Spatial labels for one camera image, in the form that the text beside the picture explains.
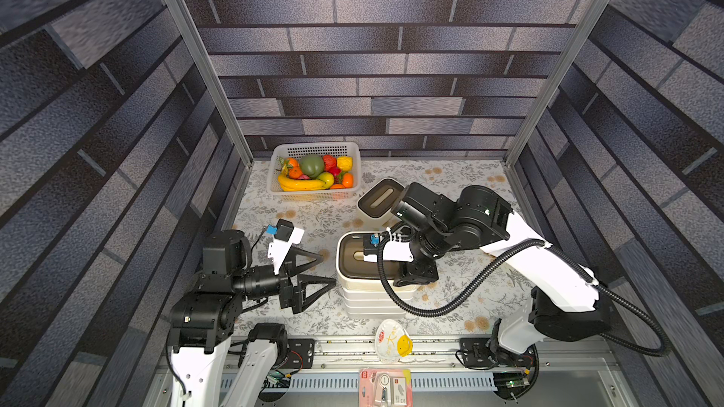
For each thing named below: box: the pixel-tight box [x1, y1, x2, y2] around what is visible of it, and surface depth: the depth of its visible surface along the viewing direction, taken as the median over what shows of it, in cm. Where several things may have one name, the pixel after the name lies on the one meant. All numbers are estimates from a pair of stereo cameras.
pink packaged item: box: [358, 368, 413, 407], surface depth 69 cm
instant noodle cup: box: [374, 318, 414, 363], surface depth 70 cm
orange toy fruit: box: [342, 172, 354, 189], surface depth 109 cm
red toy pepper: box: [322, 154, 342, 177], surface depth 112 cm
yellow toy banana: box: [278, 174, 327, 192], surface depth 102 cm
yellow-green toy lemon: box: [317, 171, 335, 190], surface depth 105 cm
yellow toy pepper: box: [336, 155, 354, 172], surface depth 113 cm
